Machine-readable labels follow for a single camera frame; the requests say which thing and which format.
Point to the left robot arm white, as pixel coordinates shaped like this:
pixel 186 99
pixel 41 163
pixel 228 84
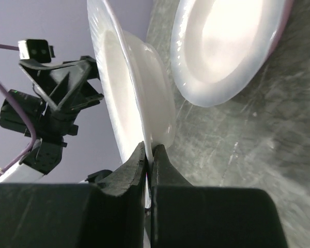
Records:
pixel 45 151

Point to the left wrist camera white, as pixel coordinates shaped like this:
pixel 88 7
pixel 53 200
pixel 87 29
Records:
pixel 37 49

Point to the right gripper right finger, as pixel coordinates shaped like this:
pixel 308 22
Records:
pixel 183 215

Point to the pale grey large plate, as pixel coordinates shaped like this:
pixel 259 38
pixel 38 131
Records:
pixel 218 46

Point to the white plate blue rim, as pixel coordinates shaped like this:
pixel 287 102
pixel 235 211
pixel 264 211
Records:
pixel 135 84

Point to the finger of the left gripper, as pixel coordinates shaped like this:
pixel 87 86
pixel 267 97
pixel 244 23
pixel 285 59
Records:
pixel 72 72

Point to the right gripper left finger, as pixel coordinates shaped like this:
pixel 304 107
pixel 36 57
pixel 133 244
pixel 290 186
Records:
pixel 105 214

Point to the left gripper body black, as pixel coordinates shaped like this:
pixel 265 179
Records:
pixel 64 104

